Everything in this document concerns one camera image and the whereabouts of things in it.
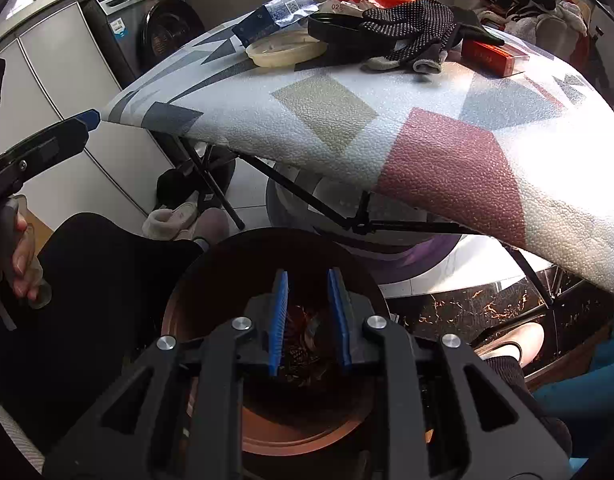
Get pile of clothes on chair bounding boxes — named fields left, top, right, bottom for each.
left=455, top=0, right=592, bottom=68

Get black folding table legs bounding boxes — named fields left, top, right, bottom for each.
left=179, top=138, right=560, bottom=309

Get brown round trash bin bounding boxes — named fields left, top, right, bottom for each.
left=162, top=228, right=388, bottom=457

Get blue printed paper packet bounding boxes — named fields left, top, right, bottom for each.
left=232, top=0, right=319, bottom=47

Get geometric patterned table cover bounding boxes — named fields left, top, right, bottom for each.
left=102, top=25, right=614, bottom=293

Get beige fluffy slipper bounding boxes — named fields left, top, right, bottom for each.
left=142, top=202, right=199, bottom=240

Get white cabinet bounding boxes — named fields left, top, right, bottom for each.
left=0, top=3, right=170, bottom=233

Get red cigarette box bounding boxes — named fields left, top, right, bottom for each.
left=461, top=40, right=515, bottom=77

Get black dotted glove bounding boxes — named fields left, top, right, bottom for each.
left=360, top=0, right=504, bottom=75

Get cream round plastic lid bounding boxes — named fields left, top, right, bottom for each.
left=245, top=30, right=328, bottom=68

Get person's left hand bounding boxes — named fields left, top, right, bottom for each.
left=0, top=195, right=51, bottom=316

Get crumpled white plastic wrapper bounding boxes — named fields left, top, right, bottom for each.
left=318, top=0, right=382, bottom=16

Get grey front-load washing machine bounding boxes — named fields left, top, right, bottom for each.
left=82, top=0, right=205, bottom=88

